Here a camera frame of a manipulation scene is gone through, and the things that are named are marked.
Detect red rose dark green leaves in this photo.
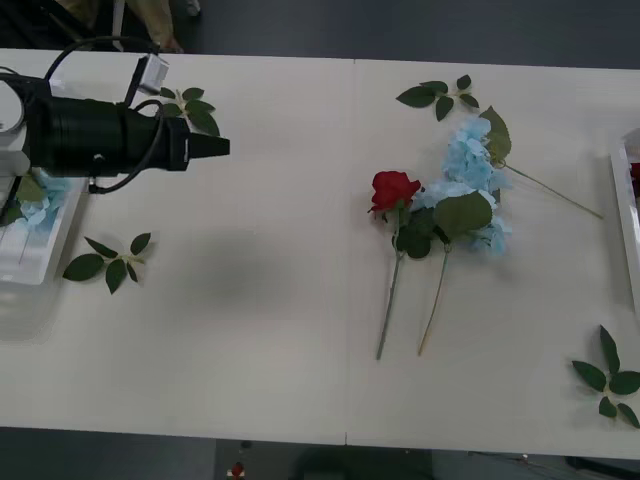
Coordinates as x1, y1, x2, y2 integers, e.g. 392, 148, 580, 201
368, 170, 437, 361

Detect person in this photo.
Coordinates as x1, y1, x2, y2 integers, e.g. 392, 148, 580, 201
123, 0, 184, 54

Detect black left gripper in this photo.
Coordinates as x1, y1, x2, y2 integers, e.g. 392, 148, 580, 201
162, 118, 232, 172

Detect shallow white plastic box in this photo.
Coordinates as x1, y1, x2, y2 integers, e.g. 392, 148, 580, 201
608, 127, 640, 314
0, 164, 90, 301

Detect pale blue flower thin stem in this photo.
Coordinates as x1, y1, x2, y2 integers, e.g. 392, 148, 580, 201
439, 105, 605, 220

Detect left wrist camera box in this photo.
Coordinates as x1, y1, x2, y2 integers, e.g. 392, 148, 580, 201
135, 54, 170, 97

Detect loose green leaf twig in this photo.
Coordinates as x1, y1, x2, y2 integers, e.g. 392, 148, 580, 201
62, 232, 153, 296
395, 74, 480, 123
158, 86, 222, 138
571, 324, 640, 430

